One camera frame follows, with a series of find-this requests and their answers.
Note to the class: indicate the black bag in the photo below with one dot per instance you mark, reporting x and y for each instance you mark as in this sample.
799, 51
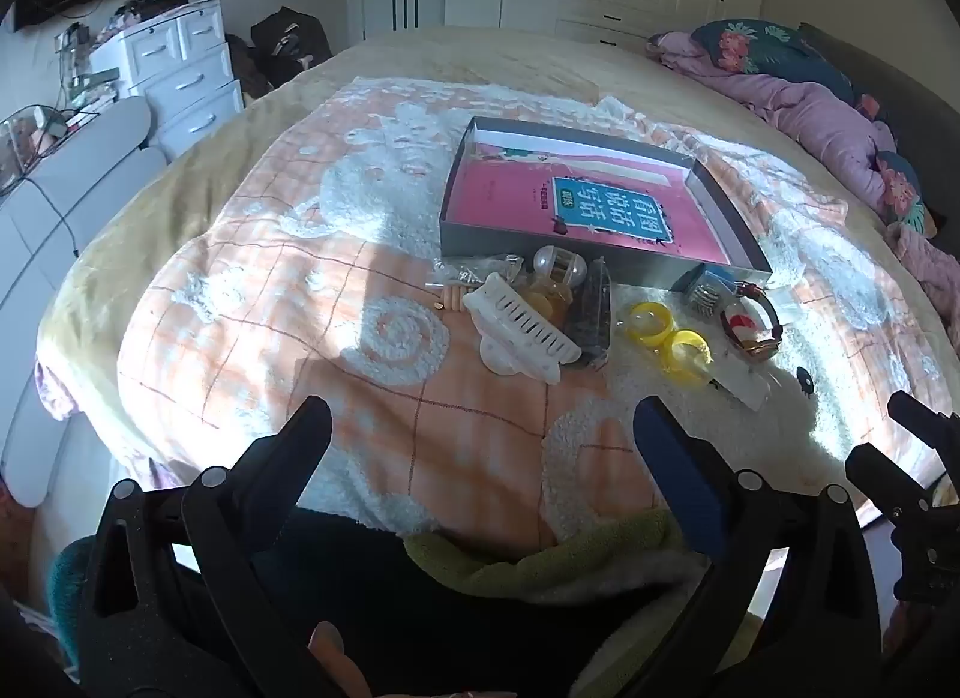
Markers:
291, 41

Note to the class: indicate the dark red wrist watch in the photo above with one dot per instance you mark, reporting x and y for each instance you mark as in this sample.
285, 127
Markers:
754, 327

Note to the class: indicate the pink book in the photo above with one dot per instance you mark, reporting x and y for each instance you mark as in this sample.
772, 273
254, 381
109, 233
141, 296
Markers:
577, 206

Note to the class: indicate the clear glass tank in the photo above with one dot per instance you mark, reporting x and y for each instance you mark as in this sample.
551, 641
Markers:
37, 143

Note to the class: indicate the yellow-green fleece garment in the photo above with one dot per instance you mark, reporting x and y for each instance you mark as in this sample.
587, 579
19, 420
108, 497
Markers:
540, 559

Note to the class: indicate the yellow bangle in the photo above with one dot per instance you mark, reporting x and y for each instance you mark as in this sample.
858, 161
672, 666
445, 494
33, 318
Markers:
651, 323
688, 357

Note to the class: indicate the teal cloth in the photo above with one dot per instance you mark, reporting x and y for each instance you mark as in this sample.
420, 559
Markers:
69, 593

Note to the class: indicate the small blue grey comb clip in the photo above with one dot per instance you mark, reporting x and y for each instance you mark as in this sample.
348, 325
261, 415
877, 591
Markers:
701, 282

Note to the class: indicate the person's left hand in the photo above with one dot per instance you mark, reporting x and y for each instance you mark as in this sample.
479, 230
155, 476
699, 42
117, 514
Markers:
334, 657

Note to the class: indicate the yellow bed sheet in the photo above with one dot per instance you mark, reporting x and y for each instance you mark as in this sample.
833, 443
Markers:
135, 233

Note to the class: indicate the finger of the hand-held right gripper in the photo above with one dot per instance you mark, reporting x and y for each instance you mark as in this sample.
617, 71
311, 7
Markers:
926, 424
885, 477

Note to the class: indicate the grey headboard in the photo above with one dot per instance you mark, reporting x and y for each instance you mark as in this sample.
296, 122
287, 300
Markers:
900, 98

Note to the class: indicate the brown bag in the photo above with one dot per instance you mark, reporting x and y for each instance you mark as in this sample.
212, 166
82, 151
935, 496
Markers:
241, 64

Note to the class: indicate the white hair claw clip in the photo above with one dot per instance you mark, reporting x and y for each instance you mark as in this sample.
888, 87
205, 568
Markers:
517, 327

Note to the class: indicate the black hair accessory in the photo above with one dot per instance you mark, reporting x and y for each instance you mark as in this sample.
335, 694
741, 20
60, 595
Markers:
591, 315

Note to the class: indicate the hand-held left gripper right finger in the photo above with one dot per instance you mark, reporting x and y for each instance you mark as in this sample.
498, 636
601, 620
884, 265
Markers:
679, 469

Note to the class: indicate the white card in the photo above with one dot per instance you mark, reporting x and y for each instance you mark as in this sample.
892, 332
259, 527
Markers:
742, 383

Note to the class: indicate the floral dark pillow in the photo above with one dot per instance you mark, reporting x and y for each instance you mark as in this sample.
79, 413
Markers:
765, 49

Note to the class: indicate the grey cardboard box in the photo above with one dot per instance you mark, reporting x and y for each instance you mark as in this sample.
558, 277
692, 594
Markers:
600, 255

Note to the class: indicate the dark garment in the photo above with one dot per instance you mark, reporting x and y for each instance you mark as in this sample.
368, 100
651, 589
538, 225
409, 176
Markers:
450, 638

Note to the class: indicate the purple quilt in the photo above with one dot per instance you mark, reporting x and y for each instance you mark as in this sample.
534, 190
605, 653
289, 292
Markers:
810, 113

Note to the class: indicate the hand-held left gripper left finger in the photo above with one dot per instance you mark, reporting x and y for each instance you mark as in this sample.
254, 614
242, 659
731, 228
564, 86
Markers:
298, 439

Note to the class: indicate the silver hair clip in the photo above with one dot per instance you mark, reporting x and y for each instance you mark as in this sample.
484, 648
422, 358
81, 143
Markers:
703, 297

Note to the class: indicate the white drawer cabinet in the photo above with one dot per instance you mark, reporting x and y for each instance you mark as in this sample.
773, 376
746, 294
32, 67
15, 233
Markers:
180, 75

